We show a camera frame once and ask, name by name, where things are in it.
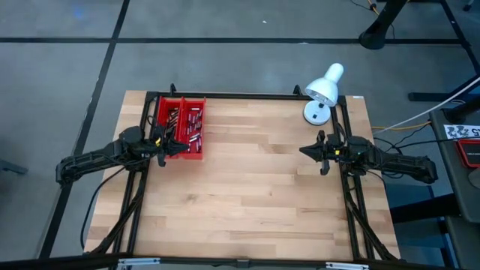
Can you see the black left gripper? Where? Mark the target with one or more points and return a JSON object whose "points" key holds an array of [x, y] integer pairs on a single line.
{"points": [[152, 144]]}

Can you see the white desk lamp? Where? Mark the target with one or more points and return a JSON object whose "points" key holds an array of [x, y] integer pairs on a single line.
{"points": [[323, 90]]}

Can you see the black curved stand leg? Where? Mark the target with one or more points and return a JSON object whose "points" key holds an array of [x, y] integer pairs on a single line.
{"points": [[375, 37]]}

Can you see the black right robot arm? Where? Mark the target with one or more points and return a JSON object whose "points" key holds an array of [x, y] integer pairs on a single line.
{"points": [[405, 165]]}

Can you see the red and black device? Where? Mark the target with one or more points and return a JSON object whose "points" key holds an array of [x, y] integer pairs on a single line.
{"points": [[470, 153]]}

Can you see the white fiducial marker sheet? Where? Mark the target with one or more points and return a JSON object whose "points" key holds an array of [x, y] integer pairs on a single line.
{"points": [[461, 131]]}

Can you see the dark grey side desk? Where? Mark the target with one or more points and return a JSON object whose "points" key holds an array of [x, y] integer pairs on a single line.
{"points": [[446, 168]]}

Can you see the black floor stand bar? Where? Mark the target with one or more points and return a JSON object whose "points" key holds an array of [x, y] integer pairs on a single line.
{"points": [[431, 96]]}

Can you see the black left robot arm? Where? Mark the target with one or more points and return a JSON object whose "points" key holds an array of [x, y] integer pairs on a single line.
{"points": [[93, 159]]}

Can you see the silver aluminium bracket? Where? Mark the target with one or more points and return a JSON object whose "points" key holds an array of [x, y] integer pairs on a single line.
{"points": [[138, 262], [347, 266]]}

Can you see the grey metal leg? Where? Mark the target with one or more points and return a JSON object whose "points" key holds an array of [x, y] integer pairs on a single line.
{"points": [[13, 167]]}

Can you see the red plastic parts bin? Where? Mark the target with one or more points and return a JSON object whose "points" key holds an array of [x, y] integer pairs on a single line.
{"points": [[163, 112], [185, 131]]}

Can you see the black aluminium table frame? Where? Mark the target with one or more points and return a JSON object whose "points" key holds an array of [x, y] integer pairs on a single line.
{"points": [[210, 95]]}

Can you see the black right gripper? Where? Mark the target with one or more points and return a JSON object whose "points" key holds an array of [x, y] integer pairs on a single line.
{"points": [[348, 152]]}

